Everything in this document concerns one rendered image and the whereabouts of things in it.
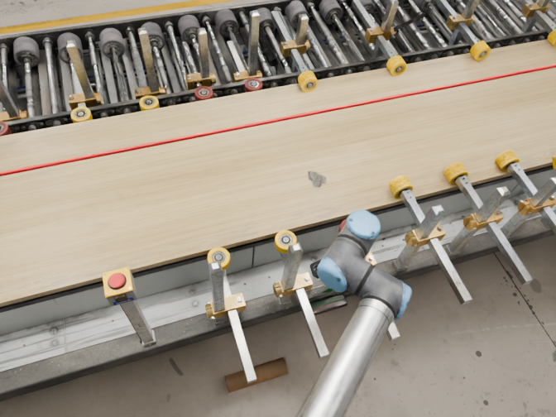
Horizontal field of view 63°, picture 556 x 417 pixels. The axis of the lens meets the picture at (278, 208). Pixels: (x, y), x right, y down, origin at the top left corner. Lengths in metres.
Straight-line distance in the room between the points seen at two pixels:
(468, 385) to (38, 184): 2.20
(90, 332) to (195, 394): 0.72
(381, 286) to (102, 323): 1.13
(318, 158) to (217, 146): 0.42
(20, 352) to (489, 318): 2.27
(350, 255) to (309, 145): 0.85
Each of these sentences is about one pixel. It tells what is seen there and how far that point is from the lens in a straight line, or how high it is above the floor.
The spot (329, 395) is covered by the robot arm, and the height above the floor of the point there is 1.39.
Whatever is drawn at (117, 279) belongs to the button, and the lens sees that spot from 1.27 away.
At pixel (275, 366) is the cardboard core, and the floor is 0.08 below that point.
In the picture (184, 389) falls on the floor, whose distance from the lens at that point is 2.42.
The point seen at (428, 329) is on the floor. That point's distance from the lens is 2.68.
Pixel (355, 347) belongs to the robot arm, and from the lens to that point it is 1.06.
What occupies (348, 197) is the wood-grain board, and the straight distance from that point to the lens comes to 1.81.
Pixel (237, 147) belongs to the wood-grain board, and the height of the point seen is 0.90.
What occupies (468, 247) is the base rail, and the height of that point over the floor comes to 0.70.
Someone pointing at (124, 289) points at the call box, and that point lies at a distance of 1.27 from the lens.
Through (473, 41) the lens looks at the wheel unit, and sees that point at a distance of 2.61.
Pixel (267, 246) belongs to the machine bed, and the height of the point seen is 0.77.
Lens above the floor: 2.36
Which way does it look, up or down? 58 degrees down
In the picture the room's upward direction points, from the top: 8 degrees clockwise
